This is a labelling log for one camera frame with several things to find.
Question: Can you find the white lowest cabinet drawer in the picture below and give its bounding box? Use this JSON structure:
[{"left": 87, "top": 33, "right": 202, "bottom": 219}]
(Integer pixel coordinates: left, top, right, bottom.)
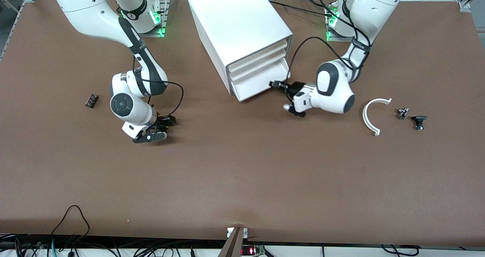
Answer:
[{"left": 232, "top": 58, "right": 291, "bottom": 102}]

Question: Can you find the white drawer cabinet housing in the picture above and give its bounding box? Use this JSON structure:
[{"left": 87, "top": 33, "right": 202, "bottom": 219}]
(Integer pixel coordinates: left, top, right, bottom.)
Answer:
[{"left": 187, "top": 0, "right": 293, "bottom": 96}]

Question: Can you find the black button holder part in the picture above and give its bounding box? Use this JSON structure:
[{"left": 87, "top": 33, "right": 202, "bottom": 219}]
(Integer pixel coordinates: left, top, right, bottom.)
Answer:
[{"left": 411, "top": 115, "right": 428, "bottom": 131}]

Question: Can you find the white curved plastic arc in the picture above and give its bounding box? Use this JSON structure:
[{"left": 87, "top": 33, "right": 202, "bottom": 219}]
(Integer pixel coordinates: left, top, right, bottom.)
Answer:
[{"left": 363, "top": 98, "right": 393, "bottom": 136}]

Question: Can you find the red LED display device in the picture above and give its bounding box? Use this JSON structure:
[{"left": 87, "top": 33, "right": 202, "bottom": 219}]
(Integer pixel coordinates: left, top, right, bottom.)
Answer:
[{"left": 240, "top": 245, "right": 266, "bottom": 257}]

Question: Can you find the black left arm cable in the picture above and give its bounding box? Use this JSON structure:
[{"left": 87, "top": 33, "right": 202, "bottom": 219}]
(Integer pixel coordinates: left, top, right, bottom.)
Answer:
[{"left": 286, "top": 0, "right": 371, "bottom": 102}]

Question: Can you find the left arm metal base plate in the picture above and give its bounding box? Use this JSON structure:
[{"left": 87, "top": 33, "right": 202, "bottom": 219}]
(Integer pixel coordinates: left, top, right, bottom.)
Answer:
[{"left": 325, "top": 1, "right": 343, "bottom": 41}]

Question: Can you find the long black table cable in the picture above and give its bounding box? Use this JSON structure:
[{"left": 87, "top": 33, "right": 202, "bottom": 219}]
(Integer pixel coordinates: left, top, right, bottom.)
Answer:
[{"left": 268, "top": 0, "right": 335, "bottom": 17}]

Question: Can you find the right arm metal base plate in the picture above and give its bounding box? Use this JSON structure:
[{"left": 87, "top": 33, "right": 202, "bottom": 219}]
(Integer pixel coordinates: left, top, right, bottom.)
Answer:
[{"left": 142, "top": 0, "right": 169, "bottom": 38}]

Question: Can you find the black looped cable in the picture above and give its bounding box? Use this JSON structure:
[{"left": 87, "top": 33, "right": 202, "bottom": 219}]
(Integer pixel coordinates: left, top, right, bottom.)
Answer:
[{"left": 51, "top": 205, "right": 91, "bottom": 247}]

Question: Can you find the grey camera mount beam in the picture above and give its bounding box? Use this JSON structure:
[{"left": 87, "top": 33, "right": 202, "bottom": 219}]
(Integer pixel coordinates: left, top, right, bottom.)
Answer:
[{"left": 218, "top": 227, "right": 248, "bottom": 257}]

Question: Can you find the black cable under table edge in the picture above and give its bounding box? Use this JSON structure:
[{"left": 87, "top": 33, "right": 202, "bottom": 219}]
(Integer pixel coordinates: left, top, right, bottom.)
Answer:
[{"left": 381, "top": 245, "right": 420, "bottom": 256}]

